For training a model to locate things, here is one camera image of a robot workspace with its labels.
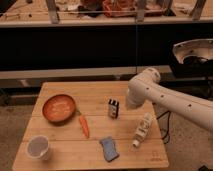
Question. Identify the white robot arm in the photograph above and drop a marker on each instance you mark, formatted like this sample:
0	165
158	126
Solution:
145	86

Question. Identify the orange toy carrot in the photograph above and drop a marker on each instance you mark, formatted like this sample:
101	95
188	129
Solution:
84	125

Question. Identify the orange crate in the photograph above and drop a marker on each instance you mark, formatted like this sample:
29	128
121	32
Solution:
118	8

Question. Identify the orange bowl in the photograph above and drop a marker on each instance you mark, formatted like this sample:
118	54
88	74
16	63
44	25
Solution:
59	108

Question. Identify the white plastic cup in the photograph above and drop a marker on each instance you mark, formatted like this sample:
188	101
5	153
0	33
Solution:
39	148

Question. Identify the blue sponge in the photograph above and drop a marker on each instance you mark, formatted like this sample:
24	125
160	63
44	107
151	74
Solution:
109	149

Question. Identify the white squeeze bottle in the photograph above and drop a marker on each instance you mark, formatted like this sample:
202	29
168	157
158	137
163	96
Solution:
142	129

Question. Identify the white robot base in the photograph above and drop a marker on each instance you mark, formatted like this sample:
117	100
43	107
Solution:
197	47

